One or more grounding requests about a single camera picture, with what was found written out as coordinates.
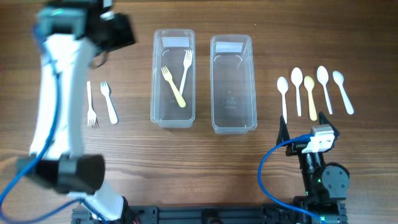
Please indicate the clear plastic container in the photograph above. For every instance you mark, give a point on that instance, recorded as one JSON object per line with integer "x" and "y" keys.
{"x": 233, "y": 90}
{"x": 169, "y": 48}

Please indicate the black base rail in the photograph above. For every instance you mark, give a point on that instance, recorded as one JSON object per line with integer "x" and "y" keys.
{"x": 266, "y": 213}

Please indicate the curved white plastic fork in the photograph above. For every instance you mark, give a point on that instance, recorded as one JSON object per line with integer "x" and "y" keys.
{"x": 187, "y": 62}

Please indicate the thin white plastic fork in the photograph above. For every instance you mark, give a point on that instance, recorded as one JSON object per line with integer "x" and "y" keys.
{"x": 91, "y": 115}

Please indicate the wide white plastic fork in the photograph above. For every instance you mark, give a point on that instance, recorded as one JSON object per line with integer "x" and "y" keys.
{"x": 105, "y": 90}

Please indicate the yellow plastic fork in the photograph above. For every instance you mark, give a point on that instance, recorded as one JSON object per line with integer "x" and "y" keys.
{"x": 168, "y": 77}

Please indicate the left clear plastic container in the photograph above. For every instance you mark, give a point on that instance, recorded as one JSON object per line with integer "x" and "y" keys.
{"x": 169, "y": 48}

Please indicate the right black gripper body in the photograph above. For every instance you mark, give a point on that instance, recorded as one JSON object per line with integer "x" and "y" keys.
{"x": 298, "y": 148}

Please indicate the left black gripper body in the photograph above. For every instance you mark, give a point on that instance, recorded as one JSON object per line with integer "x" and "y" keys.
{"x": 121, "y": 30}

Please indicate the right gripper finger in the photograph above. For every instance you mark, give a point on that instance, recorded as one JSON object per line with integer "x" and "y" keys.
{"x": 283, "y": 134}
{"x": 324, "y": 120}

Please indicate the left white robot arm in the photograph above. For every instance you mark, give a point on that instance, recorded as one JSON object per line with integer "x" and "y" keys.
{"x": 70, "y": 34}

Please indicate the right clear plastic container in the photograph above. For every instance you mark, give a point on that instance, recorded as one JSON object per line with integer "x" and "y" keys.
{"x": 233, "y": 90}

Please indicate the white plastic spoon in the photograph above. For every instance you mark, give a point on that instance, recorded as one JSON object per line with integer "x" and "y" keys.
{"x": 322, "y": 76}
{"x": 283, "y": 87}
{"x": 297, "y": 79}
{"x": 339, "y": 80}

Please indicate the yellow plastic spoon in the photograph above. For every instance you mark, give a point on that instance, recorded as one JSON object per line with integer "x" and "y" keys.
{"x": 309, "y": 86}

